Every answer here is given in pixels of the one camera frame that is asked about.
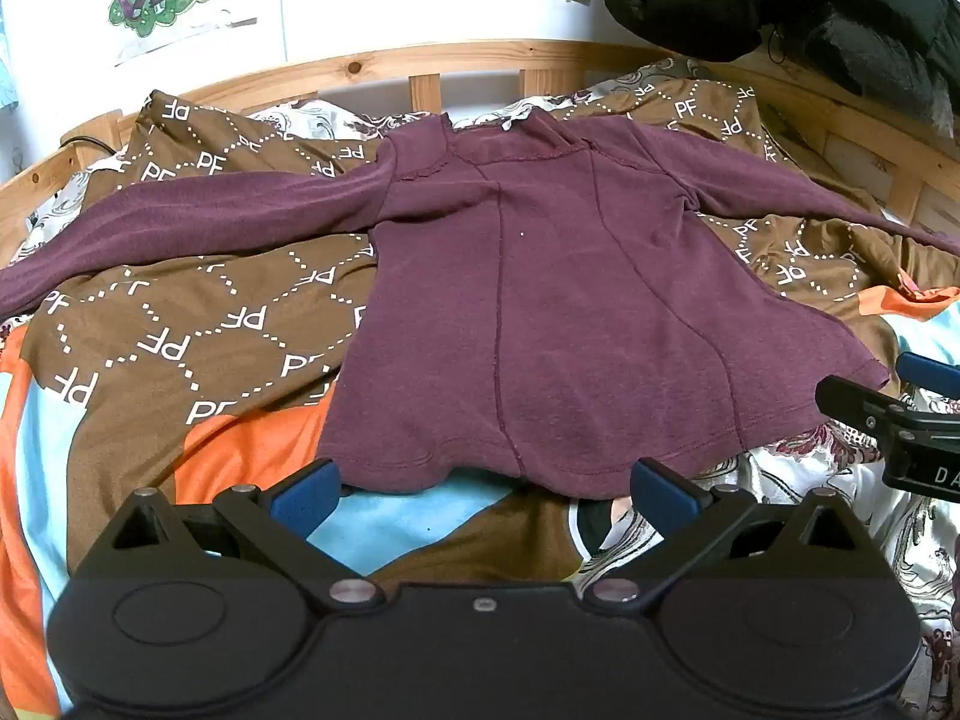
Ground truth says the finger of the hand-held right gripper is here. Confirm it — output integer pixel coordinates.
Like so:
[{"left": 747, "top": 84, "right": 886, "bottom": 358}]
[
  {"left": 895, "top": 350, "right": 960, "bottom": 410},
  {"left": 815, "top": 374, "right": 914, "bottom": 447}
]

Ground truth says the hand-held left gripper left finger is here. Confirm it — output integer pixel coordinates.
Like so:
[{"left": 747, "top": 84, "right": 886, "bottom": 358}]
[{"left": 111, "top": 457, "right": 385, "bottom": 613}]

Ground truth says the black cable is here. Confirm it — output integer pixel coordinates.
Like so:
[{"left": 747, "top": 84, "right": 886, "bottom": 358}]
[{"left": 58, "top": 133, "right": 125, "bottom": 155}]

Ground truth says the maroon long-sleeve shirt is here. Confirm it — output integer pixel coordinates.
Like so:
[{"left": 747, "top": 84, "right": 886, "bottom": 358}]
[{"left": 0, "top": 111, "right": 960, "bottom": 500}]

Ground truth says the wooden bed frame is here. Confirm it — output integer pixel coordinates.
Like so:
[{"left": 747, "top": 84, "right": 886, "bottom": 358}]
[{"left": 0, "top": 37, "right": 960, "bottom": 271}]

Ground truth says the brown patterned blanket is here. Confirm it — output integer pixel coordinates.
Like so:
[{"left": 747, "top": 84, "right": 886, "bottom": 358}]
[{"left": 0, "top": 58, "right": 960, "bottom": 717}]

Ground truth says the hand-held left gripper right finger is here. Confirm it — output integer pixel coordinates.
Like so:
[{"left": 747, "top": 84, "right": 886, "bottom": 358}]
[{"left": 583, "top": 457, "right": 857, "bottom": 613}]

